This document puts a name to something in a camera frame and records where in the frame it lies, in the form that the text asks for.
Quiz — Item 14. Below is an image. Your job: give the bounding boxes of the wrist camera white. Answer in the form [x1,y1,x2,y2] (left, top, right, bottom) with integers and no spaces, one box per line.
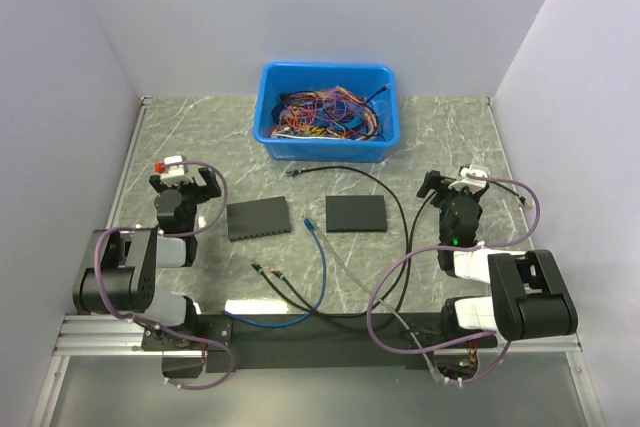
[459,164,489,187]
[155,155,189,185]

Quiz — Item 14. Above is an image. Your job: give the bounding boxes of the tangled coloured wires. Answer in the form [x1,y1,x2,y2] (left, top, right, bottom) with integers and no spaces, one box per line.
[270,82,393,141]

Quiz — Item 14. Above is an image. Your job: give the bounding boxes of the grey ethernet cable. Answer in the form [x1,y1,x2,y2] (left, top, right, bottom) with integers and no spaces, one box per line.
[313,232,444,382]

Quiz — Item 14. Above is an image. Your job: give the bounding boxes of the black base beam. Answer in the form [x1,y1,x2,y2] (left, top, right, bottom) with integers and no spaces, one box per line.
[141,311,499,381]

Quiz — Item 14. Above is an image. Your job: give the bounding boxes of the long black ethernet cable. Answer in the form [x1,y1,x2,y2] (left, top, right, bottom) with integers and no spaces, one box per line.
[286,164,414,318]

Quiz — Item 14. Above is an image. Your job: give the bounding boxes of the blue plastic bin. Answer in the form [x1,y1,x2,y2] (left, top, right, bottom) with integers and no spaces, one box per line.
[253,62,401,163]

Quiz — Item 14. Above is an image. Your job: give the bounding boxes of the black braided ethernet cable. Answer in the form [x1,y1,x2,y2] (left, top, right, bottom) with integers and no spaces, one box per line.
[249,259,351,331]

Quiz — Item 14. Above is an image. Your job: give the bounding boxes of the aluminium rail frame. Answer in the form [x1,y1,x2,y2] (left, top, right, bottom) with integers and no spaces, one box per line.
[36,96,604,426]

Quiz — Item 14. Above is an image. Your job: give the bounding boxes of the black network switch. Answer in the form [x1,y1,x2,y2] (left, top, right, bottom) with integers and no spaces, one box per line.
[226,196,292,242]
[325,195,388,233]

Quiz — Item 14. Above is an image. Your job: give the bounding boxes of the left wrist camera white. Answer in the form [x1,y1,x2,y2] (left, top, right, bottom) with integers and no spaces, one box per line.
[155,155,189,185]

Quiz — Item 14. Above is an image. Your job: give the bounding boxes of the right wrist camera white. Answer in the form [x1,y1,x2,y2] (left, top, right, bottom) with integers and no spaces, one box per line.
[459,164,489,187]

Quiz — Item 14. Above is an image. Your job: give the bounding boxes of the blue ethernet cable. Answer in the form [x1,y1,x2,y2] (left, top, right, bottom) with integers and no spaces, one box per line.
[223,217,328,330]

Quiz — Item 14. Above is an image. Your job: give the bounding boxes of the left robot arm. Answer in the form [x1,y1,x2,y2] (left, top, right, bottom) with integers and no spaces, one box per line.
[72,156,228,349]

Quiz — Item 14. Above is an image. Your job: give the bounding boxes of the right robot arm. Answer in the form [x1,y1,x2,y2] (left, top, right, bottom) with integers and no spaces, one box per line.
[417,166,578,346]

